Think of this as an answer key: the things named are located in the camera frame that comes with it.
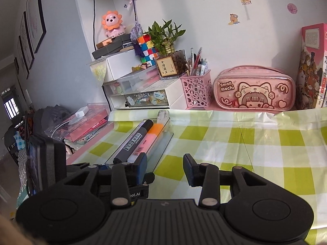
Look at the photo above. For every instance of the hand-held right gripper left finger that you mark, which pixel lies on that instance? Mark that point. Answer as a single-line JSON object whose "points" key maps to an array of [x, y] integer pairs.
{"points": [[141, 169]]}

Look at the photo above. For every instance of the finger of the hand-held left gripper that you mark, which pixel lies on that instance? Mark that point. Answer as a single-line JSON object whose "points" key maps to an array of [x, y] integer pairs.
{"points": [[149, 178]]}

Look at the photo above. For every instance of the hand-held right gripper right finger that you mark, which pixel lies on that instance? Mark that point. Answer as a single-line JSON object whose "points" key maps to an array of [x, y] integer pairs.
{"points": [[187, 169]]}

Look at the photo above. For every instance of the grey whiteboard marker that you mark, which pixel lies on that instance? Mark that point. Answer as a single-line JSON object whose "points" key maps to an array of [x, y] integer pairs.
{"points": [[138, 137]]}

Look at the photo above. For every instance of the clear plastic tray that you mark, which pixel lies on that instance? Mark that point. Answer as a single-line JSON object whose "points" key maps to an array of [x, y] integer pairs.
{"points": [[166, 132]]}

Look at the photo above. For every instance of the orange highlighter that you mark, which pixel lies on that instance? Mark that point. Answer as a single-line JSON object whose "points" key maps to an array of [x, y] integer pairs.
{"points": [[155, 129]]}

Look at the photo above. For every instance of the dark chair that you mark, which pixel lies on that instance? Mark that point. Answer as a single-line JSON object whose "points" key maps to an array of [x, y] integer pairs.
{"points": [[12, 143]]}

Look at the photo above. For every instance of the dark grey bag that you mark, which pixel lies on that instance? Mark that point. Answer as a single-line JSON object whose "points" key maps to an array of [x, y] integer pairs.
{"points": [[51, 117]]}

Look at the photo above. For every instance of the pink gift boxes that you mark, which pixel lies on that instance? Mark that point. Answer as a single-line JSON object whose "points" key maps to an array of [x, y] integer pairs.
{"points": [[86, 127]]}

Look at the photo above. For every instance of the green checked tablecloth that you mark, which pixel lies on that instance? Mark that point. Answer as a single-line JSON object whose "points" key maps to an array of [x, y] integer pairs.
{"points": [[230, 137]]}

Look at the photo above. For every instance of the white charger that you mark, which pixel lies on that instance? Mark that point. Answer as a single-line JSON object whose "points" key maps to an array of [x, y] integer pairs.
{"points": [[81, 112]]}

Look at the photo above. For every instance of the barred window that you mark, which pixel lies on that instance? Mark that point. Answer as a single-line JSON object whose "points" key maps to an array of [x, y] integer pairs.
{"points": [[10, 104]]}

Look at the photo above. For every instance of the white drawer organiser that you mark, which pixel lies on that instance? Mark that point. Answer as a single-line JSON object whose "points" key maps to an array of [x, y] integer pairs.
{"points": [[176, 94]]}

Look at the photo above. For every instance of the pink perforated pen holder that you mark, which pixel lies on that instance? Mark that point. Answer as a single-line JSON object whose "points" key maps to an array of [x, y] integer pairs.
{"points": [[195, 89]]}

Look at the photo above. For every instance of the clear plastic storage box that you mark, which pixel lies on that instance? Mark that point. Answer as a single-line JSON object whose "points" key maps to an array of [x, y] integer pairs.
{"points": [[132, 81]]}

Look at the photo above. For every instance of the small cartoon figurine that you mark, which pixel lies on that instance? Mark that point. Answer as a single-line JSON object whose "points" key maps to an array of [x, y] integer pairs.
{"points": [[139, 68]]}

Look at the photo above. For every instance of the pink cartoon pencil case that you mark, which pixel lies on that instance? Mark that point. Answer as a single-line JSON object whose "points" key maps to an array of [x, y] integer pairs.
{"points": [[255, 91]]}

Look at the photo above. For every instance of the pale yellow plastic bag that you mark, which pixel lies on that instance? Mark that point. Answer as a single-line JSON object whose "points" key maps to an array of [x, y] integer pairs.
{"points": [[98, 71]]}

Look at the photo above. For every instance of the white cardboard box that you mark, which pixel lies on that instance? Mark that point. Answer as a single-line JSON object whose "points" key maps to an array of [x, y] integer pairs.
{"points": [[120, 65]]}

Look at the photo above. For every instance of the bunch of pens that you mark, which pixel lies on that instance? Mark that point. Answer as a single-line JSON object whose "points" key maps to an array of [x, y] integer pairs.
{"points": [[196, 61]]}

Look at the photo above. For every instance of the colourful puzzle cube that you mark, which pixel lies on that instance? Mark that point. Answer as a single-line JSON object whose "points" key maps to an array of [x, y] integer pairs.
{"points": [[148, 48]]}

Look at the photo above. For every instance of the dark grey flat case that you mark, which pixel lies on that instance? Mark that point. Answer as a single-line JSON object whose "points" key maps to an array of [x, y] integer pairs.
{"points": [[107, 52]]}

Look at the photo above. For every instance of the black box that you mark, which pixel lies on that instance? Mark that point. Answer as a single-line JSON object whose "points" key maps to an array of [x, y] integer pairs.
{"points": [[124, 40]]}

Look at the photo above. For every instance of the small brown box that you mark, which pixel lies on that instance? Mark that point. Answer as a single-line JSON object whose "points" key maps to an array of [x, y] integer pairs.
{"points": [[103, 43]]}

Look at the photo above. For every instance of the lucky bamboo plant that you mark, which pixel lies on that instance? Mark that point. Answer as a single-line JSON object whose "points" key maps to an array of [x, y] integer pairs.
{"points": [[163, 34]]}

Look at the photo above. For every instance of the purple tassel charm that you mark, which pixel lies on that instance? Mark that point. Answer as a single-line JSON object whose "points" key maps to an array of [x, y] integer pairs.
{"points": [[136, 30]]}

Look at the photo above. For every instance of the pink lion toy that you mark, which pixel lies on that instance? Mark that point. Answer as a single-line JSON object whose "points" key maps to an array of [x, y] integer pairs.
{"points": [[112, 23]]}

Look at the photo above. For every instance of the cat cover comic book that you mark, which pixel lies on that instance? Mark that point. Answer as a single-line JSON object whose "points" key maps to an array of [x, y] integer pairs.
{"points": [[307, 76]]}

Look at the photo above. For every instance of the black picture frame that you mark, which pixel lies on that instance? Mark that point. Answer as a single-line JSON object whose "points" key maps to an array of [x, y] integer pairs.
{"points": [[23, 58], [16, 65], [35, 17], [26, 40]]}

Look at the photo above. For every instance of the pink round wall sticker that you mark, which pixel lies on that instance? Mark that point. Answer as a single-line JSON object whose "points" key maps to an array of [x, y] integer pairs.
{"points": [[292, 8]]}

